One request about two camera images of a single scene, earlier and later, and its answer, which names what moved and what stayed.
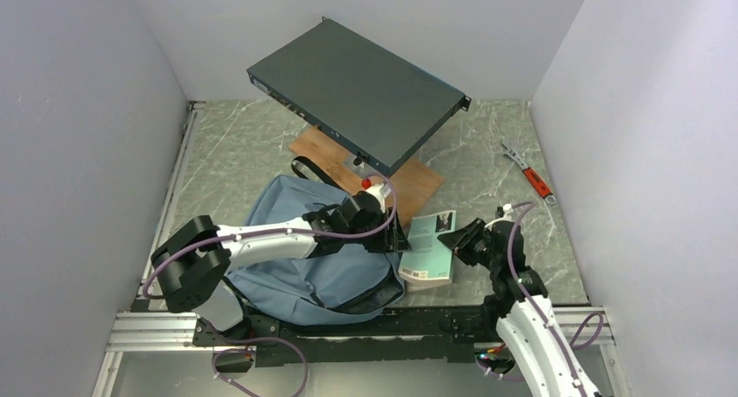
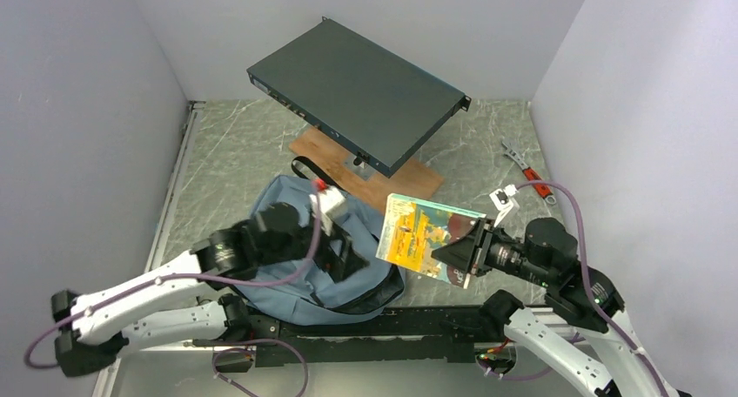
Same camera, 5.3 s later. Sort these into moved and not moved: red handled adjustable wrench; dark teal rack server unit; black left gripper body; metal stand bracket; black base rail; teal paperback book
Moved: teal paperback book; black left gripper body
Not moved: black base rail; dark teal rack server unit; metal stand bracket; red handled adjustable wrench
